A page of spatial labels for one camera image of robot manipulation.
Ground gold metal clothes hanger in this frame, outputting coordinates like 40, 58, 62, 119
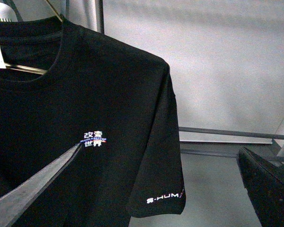
3, 0, 63, 75

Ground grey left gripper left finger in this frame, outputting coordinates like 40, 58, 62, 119
0, 143, 82, 227

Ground black printed t-shirt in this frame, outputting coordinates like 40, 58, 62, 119
0, 17, 186, 227

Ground black metal frame rail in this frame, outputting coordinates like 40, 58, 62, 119
178, 126, 284, 164

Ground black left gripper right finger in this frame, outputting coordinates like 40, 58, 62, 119
236, 147, 284, 227

